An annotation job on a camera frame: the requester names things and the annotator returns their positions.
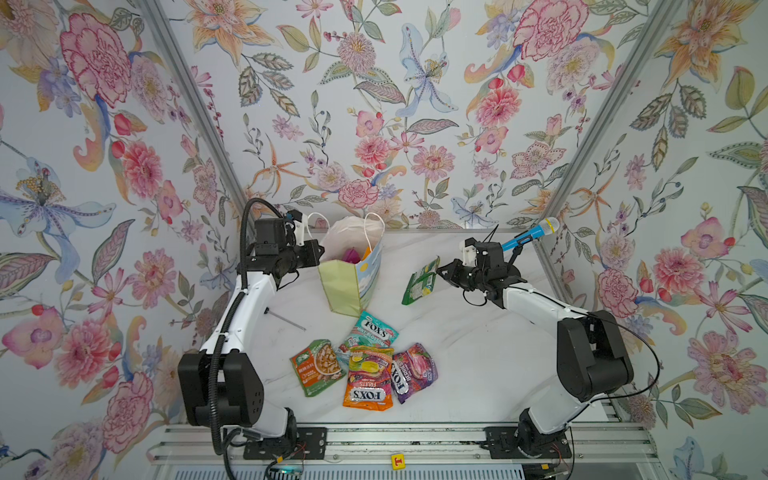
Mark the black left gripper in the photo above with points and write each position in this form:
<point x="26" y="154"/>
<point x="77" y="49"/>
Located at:
<point x="311" y="258"/>

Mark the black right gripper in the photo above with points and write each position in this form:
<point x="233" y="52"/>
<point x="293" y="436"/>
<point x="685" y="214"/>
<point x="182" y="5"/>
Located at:
<point x="452" y="277"/>

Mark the purple grape snack packet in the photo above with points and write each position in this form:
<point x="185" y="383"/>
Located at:
<point x="351" y="256"/>

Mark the landscape print paper bag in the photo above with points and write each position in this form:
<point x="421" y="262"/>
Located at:
<point x="348" y="287"/>

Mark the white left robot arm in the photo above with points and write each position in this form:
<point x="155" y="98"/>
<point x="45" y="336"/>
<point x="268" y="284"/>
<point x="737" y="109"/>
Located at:
<point x="220" y="387"/>

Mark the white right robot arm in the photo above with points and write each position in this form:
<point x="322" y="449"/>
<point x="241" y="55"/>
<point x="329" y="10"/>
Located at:
<point x="591" y="359"/>

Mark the teal Fox's candy packet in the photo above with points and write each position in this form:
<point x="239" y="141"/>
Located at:
<point x="367" y="331"/>

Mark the blue toy microphone on stand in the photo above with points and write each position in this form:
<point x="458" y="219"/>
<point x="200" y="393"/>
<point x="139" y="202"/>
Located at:
<point x="547" y="226"/>

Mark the purple Fox's candy packet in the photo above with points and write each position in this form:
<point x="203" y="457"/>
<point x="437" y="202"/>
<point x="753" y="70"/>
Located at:
<point x="413" y="370"/>

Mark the green orange snack packet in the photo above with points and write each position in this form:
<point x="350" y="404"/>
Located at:
<point x="317" y="367"/>

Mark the orange Fox's fruits packet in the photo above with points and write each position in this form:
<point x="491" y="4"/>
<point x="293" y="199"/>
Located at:
<point x="369" y="382"/>

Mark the yellow tag with letter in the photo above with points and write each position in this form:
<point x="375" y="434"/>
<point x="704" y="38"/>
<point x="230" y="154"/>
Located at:
<point x="398" y="462"/>

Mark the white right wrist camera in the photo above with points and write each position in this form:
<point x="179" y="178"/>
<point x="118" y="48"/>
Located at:
<point x="469" y="252"/>

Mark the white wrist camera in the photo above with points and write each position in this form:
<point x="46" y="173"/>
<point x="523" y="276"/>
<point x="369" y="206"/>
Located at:
<point x="301" y="226"/>
<point x="469" y="252"/>

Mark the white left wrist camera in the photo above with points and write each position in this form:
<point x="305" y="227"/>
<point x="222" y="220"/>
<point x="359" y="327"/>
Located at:
<point x="301" y="226"/>

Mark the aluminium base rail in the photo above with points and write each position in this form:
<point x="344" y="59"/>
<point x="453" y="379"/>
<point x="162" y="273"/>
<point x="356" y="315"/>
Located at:
<point x="424" y="443"/>

